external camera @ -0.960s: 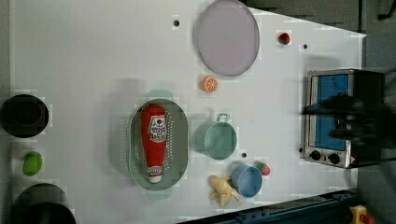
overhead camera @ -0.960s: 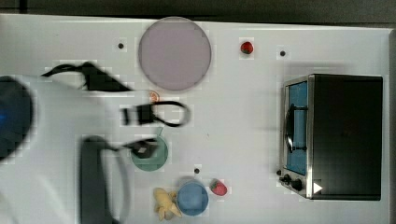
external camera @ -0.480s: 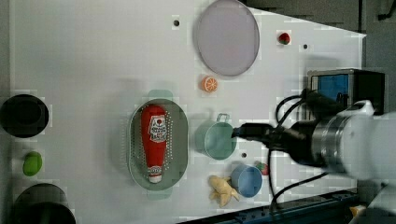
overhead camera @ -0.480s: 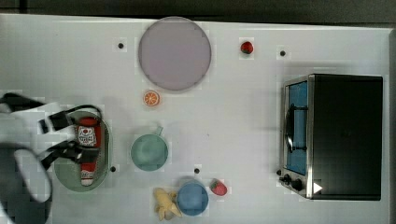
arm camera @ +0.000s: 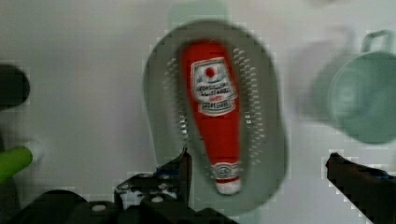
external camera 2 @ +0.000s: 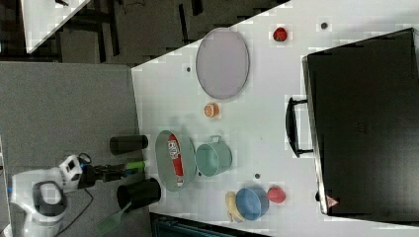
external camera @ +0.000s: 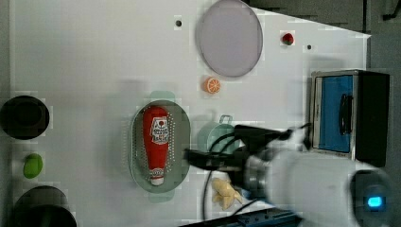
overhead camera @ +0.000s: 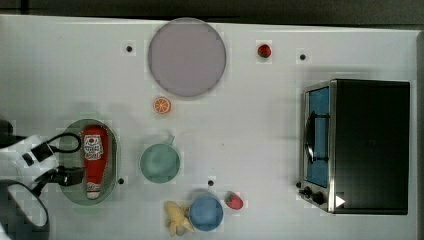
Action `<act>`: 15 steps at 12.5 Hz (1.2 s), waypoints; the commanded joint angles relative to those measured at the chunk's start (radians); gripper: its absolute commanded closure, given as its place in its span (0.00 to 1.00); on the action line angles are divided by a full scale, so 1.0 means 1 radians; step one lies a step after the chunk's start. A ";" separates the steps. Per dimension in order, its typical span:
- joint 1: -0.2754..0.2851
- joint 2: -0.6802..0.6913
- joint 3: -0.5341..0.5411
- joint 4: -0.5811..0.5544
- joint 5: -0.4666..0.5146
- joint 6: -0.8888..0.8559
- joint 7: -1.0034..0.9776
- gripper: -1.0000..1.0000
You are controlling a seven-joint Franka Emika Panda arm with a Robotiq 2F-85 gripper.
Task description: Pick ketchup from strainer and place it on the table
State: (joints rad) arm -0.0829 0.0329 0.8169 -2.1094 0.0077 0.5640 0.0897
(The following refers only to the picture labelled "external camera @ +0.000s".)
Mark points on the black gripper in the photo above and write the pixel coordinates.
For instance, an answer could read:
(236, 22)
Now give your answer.
(229, 152)

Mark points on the red plush ketchup bottle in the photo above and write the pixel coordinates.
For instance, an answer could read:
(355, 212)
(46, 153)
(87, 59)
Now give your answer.
(156, 136)

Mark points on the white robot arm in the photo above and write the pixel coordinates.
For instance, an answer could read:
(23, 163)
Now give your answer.
(324, 190)

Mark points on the yellow banana toy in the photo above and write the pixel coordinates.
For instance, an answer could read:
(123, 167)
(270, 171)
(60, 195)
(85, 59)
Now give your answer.
(225, 195)

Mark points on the orange slice toy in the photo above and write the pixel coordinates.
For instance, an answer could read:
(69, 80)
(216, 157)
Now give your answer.
(211, 85)

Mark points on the grey round plate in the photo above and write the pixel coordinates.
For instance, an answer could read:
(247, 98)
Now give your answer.
(230, 38)

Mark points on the red strawberry toy far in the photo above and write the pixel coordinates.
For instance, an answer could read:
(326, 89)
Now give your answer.
(288, 39)

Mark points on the silver toaster oven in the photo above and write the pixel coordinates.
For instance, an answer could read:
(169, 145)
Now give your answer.
(349, 113)

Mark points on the black cup lower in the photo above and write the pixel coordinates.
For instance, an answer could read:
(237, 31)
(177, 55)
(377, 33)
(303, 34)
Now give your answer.
(43, 206)

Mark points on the black cup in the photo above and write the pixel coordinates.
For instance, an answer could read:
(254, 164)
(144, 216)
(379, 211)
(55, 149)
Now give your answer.
(24, 117)
(43, 206)

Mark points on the green avocado toy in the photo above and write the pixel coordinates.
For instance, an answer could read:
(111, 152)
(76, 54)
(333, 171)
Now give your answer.
(33, 165)

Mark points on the black cup upper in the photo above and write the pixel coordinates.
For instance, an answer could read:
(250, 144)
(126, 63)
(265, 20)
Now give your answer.
(24, 117)

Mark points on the green pot with handle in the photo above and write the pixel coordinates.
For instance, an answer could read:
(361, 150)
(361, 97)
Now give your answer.
(212, 131)

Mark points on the blue metal frame rail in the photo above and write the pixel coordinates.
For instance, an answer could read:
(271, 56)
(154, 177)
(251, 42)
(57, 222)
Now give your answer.
(262, 218)

